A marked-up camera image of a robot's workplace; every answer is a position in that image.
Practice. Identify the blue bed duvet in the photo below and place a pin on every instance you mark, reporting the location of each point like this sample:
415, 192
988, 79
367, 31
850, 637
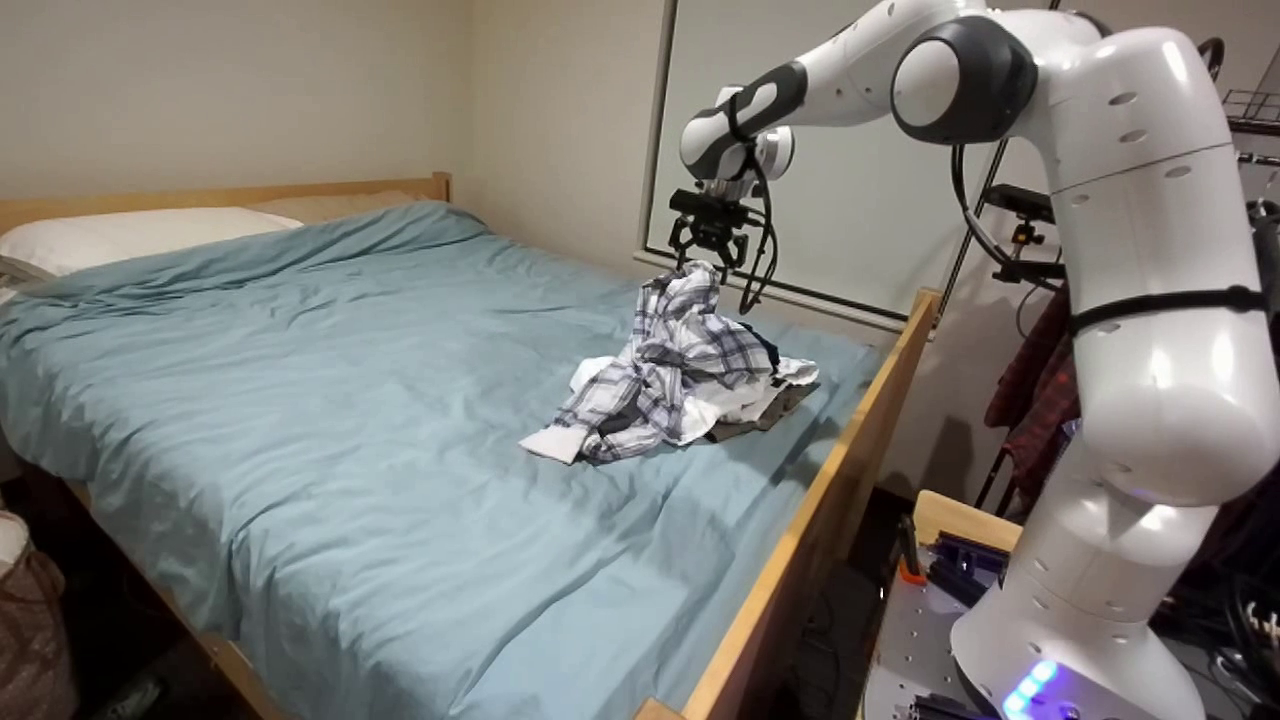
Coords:
362, 425

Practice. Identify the checked plaid shirt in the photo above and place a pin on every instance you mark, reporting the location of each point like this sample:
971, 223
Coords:
681, 375

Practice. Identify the white wall board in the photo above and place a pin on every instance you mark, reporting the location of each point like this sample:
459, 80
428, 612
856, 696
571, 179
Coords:
866, 218

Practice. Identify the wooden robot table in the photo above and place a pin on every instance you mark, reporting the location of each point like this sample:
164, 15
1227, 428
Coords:
945, 552

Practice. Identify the white pillow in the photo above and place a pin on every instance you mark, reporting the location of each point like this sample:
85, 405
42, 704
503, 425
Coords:
91, 240

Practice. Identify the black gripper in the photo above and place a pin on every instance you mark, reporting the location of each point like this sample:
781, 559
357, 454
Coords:
710, 223

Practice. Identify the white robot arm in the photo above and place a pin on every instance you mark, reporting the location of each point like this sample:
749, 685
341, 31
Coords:
1165, 304

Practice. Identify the wooden bed frame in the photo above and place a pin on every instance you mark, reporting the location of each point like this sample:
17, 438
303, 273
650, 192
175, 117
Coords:
803, 533

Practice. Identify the dark red hanging garment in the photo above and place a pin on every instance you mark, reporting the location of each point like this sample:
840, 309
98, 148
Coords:
1037, 403

